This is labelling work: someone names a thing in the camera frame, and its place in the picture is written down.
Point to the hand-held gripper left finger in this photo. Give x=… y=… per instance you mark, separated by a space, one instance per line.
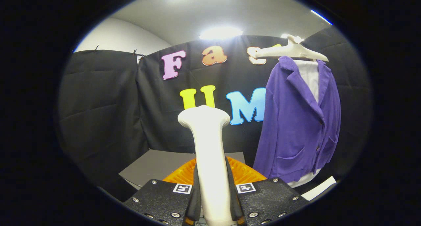
x=158 y=199

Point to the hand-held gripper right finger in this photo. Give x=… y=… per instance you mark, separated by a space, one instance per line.
x=269 y=199

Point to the white garment steamer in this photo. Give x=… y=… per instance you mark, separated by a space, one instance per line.
x=209 y=153

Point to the white shirt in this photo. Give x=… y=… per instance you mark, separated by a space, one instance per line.
x=309 y=78

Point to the white clothes hanger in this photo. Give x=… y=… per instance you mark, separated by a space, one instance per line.
x=289 y=50

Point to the grey cabinet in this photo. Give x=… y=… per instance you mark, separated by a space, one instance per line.
x=158 y=163

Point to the white paper sheet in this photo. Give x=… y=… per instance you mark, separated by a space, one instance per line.
x=317 y=188

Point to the black backdrop cloth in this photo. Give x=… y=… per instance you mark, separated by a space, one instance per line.
x=98 y=104

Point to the ceiling light panel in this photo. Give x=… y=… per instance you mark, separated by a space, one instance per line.
x=220 y=32

